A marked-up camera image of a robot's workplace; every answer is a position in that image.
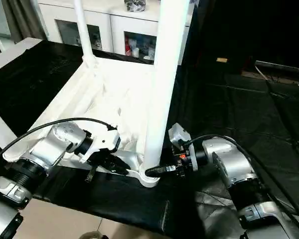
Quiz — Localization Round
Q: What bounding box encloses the white plastic children's table top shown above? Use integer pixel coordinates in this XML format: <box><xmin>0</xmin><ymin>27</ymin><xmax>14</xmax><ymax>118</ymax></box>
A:
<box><xmin>2</xmin><ymin>59</ymin><xmax>183</xmax><ymax>188</ymax></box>

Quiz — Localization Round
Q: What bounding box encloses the white plastic table leg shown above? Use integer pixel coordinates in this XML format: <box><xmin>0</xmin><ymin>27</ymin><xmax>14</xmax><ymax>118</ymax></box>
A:
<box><xmin>73</xmin><ymin>0</ymin><xmax>98</xmax><ymax>71</ymax></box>
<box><xmin>139</xmin><ymin>0</ymin><xmax>191</xmax><ymax>183</ymax></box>
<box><xmin>0</xmin><ymin>106</ymin><xmax>18</xmax><ymax>150</ymax></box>

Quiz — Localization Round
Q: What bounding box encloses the black work mat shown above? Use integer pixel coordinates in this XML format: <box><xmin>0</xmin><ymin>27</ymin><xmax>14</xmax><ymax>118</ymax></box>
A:
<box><xmin>0</xmin><ymin>40</ymin><xmax>299</xmax><ymax>239</ymax></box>

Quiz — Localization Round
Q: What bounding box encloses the black metal bar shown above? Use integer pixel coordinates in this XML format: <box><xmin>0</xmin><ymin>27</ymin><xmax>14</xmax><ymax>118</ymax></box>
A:
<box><xmin>254</xmin><ymin>60</ymin><xmax>299</xmax><ymax>75</ymax></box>

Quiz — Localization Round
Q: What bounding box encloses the white glass-door cabinet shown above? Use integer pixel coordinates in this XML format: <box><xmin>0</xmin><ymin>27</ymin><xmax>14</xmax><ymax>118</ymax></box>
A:
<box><xmin>37</xmin><ymin>0</ymin><xmax>196</xmax><ymax>66</ymax></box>

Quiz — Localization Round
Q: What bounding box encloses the dark object on cabinet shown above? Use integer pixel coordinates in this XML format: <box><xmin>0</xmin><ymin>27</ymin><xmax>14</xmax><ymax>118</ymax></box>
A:
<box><xmin>124</xmin><ymin>0</ymin><xmax>148</xmax><ymax>13</ymax></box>

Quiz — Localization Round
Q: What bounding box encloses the grey curtain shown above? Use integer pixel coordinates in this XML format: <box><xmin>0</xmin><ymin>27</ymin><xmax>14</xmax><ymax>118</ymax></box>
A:
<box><xmin>1</xmin><ymin>0</ymin><xmax>48</xmax><ymax>44</ymax></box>

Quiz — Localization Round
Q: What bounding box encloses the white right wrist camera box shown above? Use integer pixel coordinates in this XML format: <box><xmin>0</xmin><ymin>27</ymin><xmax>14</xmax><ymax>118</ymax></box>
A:
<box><xmin>168</xmin><ymin>123</ymin><xmax>193</xmax><ymax>148</ymax></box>

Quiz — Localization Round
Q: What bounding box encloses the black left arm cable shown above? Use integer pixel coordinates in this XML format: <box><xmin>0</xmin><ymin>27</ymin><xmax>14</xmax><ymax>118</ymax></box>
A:
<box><xmin>0</xmin><ymin>118</ymin><xmax>118</xmax><ymax>169</ymax></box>

